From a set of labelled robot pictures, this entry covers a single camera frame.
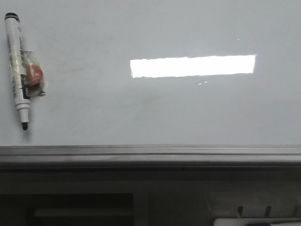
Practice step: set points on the white black whiteboard marker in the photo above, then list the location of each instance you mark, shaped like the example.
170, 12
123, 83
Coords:
18, 71

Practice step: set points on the red magnet taped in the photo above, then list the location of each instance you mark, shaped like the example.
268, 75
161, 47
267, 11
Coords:
35, 76

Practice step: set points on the white whiteboard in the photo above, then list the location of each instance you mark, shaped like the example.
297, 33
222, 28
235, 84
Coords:
158, 72

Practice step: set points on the white tray with blue item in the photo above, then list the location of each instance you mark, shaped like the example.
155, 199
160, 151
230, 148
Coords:
253, 221

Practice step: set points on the dark left metal hook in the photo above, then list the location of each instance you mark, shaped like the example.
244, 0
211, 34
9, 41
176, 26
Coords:
240, 211

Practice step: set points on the dark metal hook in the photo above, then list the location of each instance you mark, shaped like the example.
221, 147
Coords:
267, 212
240, 211

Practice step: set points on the dark middle metal hook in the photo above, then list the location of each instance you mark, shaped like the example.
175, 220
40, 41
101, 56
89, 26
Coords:
267, 212

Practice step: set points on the grey aluminium whiteboard frame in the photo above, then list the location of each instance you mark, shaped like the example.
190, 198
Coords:
148, 156

